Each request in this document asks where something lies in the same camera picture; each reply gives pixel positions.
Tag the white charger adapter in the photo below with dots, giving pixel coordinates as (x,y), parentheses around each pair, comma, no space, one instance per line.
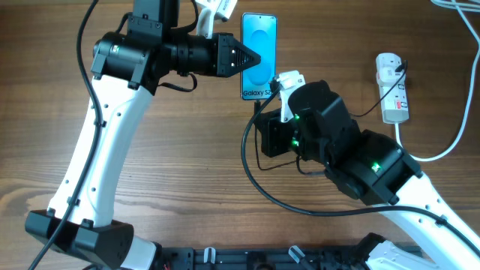
(389,68)

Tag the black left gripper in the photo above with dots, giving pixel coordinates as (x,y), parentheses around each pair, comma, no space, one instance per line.
(223,45)

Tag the white power strip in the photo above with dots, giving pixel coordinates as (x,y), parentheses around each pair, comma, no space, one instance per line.
(394,105)

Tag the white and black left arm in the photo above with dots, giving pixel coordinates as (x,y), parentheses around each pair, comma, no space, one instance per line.
(129,65)

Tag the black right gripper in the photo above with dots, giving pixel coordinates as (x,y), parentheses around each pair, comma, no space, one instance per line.
(271,124)

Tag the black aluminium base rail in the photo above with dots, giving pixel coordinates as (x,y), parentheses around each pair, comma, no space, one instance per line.
(324,258)

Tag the smartphone with cyan screen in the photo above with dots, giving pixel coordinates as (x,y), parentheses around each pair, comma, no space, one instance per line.
(259,33)

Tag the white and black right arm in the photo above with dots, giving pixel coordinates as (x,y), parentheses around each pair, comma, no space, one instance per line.
(314,123)

